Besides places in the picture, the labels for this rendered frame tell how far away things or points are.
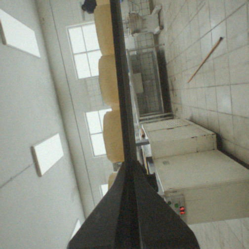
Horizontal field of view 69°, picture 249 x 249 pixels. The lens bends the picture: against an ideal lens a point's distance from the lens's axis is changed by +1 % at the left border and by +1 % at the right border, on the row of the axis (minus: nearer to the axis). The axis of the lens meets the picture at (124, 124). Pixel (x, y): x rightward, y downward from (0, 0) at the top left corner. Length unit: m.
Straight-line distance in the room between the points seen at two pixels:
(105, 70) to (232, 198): 1.68
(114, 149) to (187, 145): 2.08
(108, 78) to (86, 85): 5.10
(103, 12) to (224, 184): 1.59
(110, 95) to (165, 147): 2.01
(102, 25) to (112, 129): 0.10
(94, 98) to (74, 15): 2.20
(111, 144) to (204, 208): 1.61
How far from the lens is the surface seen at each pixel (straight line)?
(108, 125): 0.15
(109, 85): 0.17
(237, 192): 1.77
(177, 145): 2.19
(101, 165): 5.61
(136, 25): 4.47
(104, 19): 0.20
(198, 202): 1.69
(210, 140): 2.30
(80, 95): 5.30
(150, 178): 0.59
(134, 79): 4.52
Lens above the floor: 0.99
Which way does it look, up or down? 3 degrees up
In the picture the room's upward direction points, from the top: 99 degrees counter-clockwise
